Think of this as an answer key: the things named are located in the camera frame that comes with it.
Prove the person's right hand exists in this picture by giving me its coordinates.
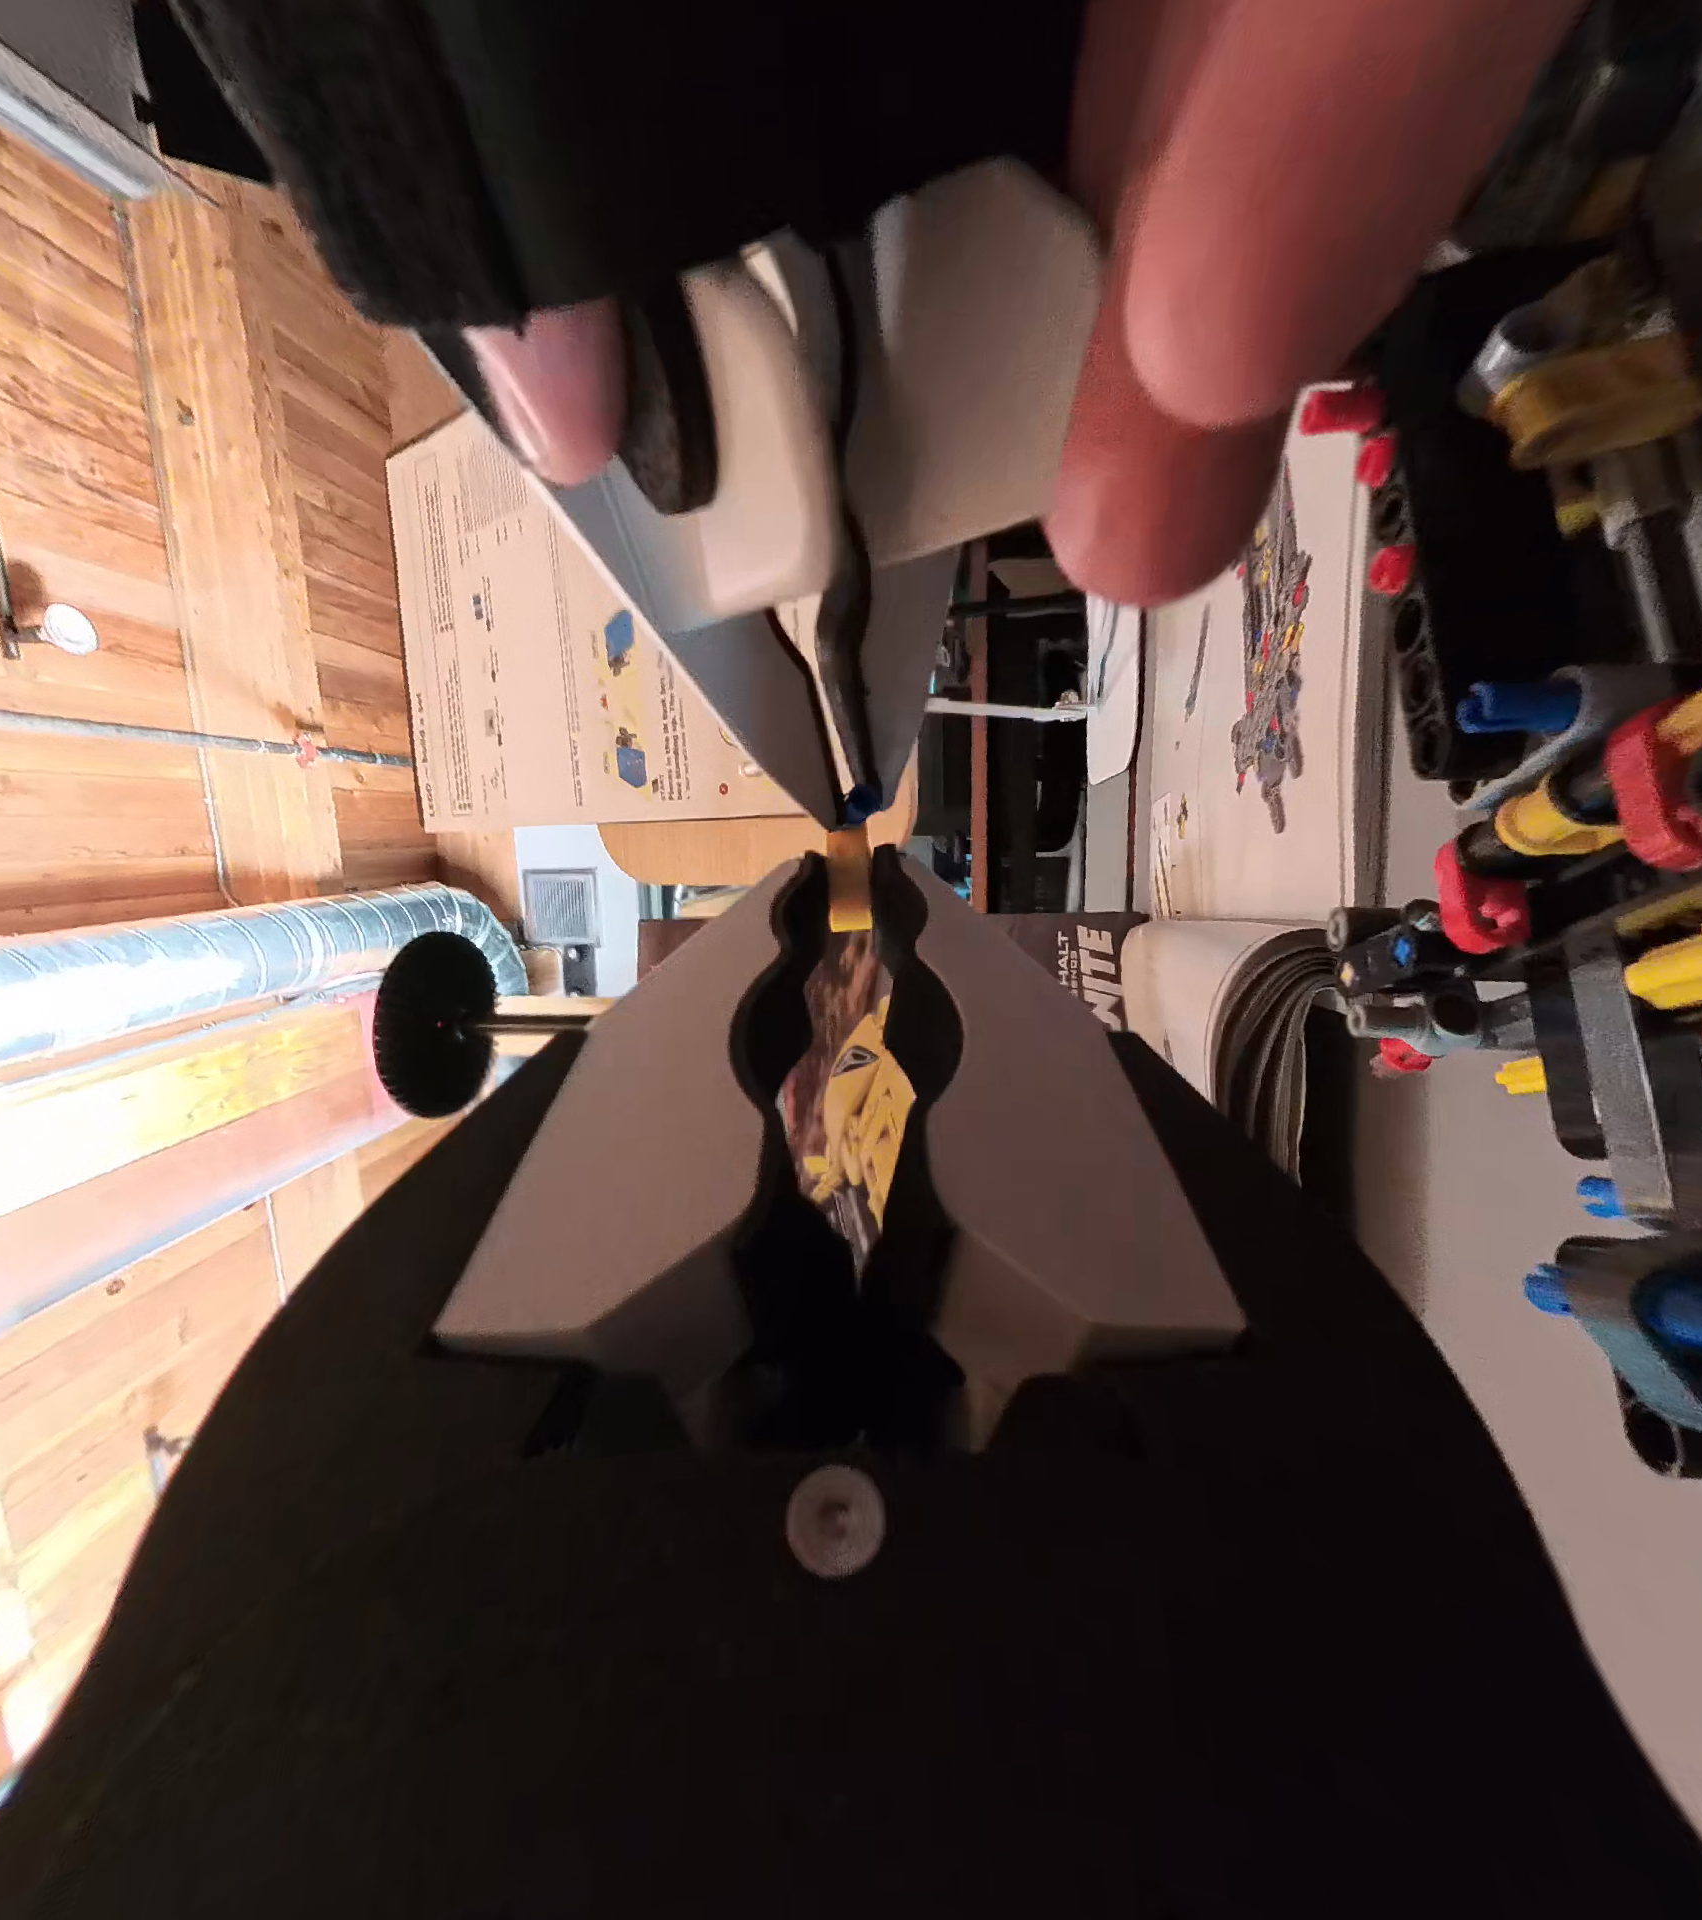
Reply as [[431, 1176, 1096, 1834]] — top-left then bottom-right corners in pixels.
[[464, 0, 1587, 610]]

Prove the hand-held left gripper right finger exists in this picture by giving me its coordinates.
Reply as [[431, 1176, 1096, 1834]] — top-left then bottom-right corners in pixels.
[[866, 845, 1248, 1441]]

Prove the grey lego car chassis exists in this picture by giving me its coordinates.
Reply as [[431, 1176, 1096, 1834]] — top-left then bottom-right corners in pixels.
[[1299, 0, 1702, 1487]]

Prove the lego instruction booklet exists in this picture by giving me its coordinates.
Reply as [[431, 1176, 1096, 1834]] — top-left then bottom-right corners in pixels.
[[1135, 433, 1393, 1187]]

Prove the lego set box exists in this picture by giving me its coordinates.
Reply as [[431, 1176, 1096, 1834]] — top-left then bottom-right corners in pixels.
[[775, 910, 1153, 1278]]

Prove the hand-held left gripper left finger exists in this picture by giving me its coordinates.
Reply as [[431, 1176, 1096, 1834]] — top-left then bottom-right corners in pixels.
[[433, 854, 813, 1441]]

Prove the silver spiral air duct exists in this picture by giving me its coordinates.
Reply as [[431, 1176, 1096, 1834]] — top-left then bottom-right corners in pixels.
[[0, 881, 530, 1090]]

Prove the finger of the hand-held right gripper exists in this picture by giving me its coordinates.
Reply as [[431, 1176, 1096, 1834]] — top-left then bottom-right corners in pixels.
[[812, 541, 965, 803], [548, 462, 859, 830]]

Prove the black pole with round top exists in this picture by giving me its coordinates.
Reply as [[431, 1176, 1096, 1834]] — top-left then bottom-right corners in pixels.
[[373, 930, 613, 1120]]

